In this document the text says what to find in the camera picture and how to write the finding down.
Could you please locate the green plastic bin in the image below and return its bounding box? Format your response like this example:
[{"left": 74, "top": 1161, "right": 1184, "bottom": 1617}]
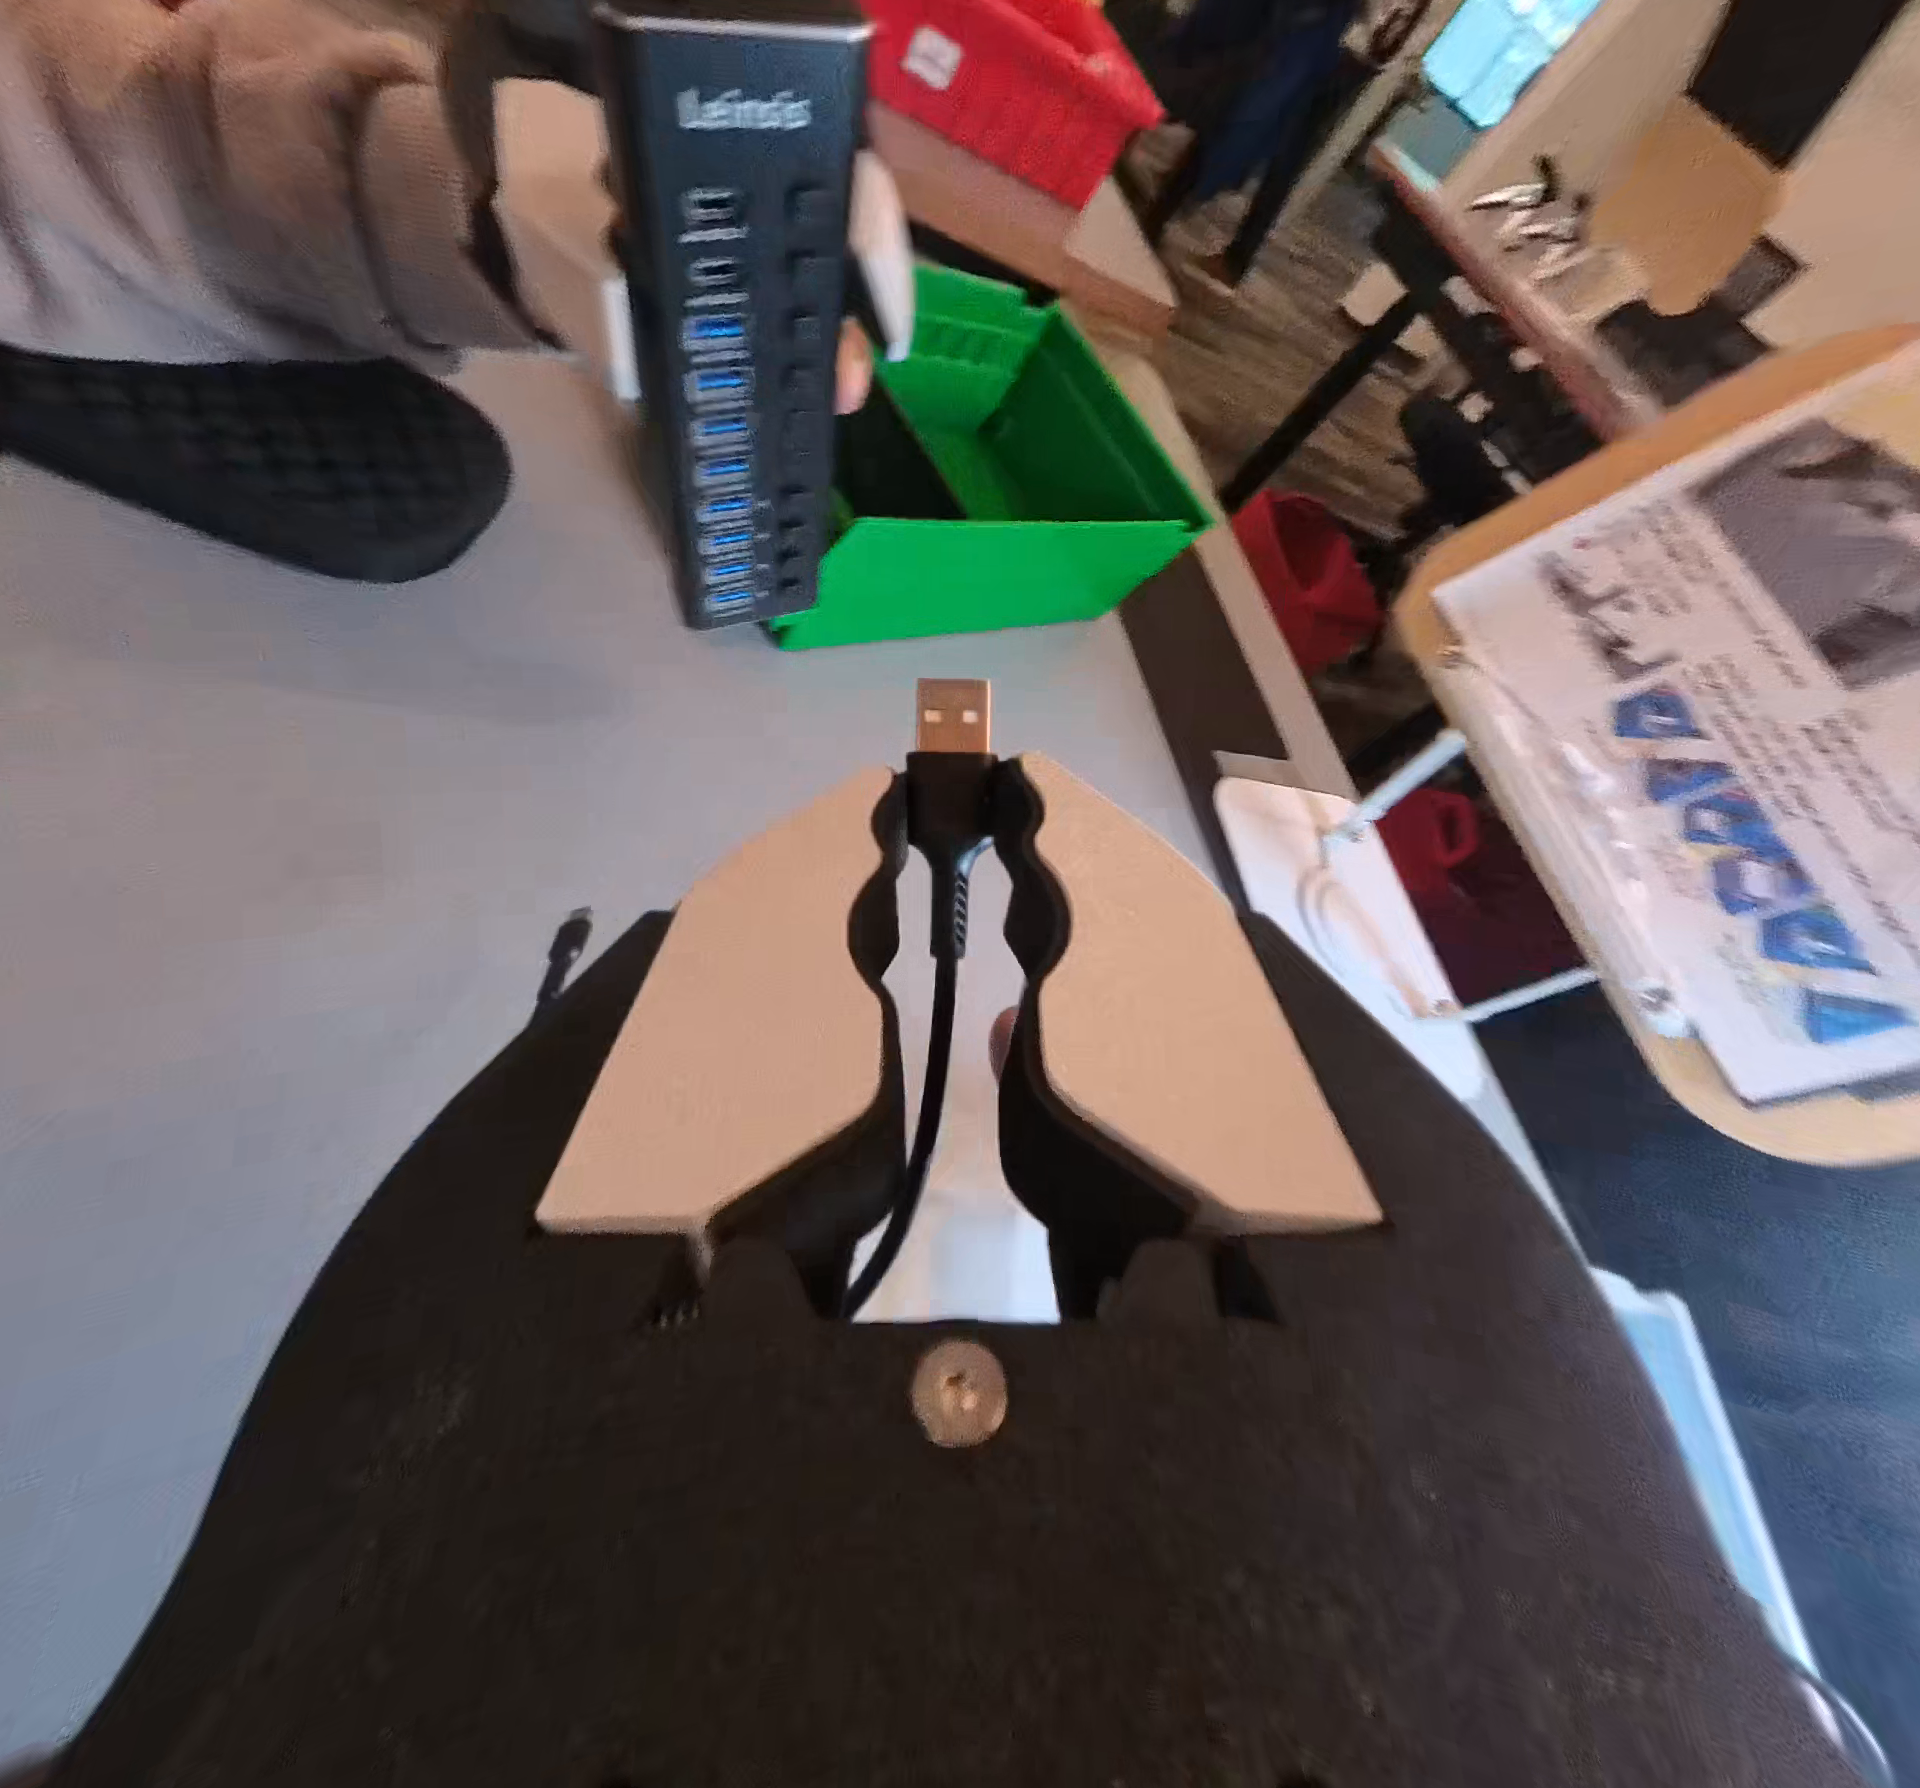
[{"left": 763, "top": 263, "right": 1213, "bottom": 654}]

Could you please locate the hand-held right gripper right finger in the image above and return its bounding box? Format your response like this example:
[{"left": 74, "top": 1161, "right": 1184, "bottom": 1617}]
[{"left": 995, "top": 751, "right": 1386, "bottom": 1311}]

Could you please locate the wooden document stand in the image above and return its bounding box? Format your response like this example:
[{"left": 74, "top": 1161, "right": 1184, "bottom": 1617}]
[{"left": 1212, "top": 326, "right": 1920, "bottom": 1169}]

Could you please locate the computer monitor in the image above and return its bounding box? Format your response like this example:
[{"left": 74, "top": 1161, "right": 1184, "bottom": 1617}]
[{"left": 1417, "top": 0, "right": 1611, "bottom": 135}]

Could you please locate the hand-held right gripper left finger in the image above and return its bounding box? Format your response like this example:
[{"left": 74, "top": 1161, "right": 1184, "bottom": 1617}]
[{"left": 534, "top": 763, "right": 922, "bottom": 1313}]

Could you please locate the red plastic bin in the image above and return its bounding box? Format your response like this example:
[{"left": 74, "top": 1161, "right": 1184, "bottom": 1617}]
[{"left": 691, "top": 0, "right": 1169, "bottom": 213}]

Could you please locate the black usb cable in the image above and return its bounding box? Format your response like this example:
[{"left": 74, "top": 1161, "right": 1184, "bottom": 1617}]
[{"left": 537, "top": 676, "right": 999, "bottom": 1330}]

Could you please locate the person's left forearm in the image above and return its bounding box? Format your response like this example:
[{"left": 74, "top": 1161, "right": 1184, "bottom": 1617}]
[{"left": 0, "top": 0, "right": 565, "bottom": 374}]

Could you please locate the black textured pad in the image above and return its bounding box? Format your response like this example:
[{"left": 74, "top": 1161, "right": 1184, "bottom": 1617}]
[{"left": 0, "top": 345, "right": 516, "bottom": 586}]

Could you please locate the wooden edged table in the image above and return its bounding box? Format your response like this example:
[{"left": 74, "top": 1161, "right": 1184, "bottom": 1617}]
[{"left": 1222, "top": 139, "right": 1667, "bottom": 515}]

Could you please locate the instruction sheet clipboard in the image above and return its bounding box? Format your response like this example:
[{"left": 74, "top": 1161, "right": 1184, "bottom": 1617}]
[{"left": 1432, "top": 362, "right": 1920, "bottom": 1106}]

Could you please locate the black usb hub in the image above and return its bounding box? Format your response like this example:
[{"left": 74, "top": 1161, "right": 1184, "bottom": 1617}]
[{"left": 589, "top": 0, "right": 875, "bottom": 635}]

